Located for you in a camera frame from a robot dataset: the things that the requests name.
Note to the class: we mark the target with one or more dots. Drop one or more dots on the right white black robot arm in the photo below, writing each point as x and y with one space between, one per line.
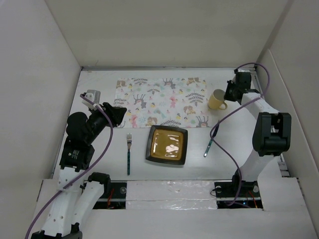
272 132

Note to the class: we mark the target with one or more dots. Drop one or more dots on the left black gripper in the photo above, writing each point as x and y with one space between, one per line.
115 113

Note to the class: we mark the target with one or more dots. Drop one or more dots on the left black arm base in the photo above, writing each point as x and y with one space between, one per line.
114 198

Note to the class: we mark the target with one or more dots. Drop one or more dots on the fork with teal handle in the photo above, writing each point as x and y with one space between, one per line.
129 143

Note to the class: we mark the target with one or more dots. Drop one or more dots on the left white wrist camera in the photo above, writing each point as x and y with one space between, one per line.
91 98

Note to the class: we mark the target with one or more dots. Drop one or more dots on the floral patterned cloth napkin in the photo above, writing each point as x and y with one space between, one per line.
176 102

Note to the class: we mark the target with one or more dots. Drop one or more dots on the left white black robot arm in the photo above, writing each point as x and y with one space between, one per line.
76 196

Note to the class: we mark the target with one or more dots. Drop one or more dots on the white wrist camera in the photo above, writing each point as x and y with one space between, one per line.
237 71
91 98

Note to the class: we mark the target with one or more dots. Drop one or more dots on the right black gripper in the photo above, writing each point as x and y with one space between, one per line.
227 96

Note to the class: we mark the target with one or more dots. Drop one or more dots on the yellow ceramic mug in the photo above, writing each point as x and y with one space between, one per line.
217 101

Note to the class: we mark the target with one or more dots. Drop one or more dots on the silver table knife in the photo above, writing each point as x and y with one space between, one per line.
213 134

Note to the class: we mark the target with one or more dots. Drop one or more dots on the square black brown plate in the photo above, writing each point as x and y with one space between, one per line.
167 145

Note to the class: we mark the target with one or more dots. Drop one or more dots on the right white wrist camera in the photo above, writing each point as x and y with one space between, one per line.
237 71

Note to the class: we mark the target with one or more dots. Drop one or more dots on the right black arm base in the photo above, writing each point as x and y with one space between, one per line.
235 194

